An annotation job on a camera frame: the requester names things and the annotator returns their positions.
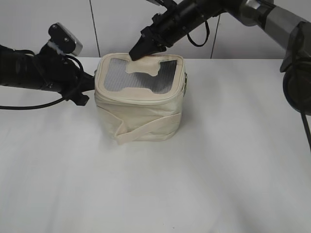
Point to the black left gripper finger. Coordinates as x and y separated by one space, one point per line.
79 99
86 82

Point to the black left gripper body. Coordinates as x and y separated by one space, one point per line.
61 69

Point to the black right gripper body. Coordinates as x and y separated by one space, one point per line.
166 29

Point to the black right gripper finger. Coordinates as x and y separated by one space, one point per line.
145 46
156 48

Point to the cream canvas zipper bag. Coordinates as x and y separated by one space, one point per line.
140 100

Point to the black silver robot arm right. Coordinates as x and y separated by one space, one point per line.
290 31

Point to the silver zipper pull right side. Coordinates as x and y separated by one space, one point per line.
185 84

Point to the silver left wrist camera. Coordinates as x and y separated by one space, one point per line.
64 39

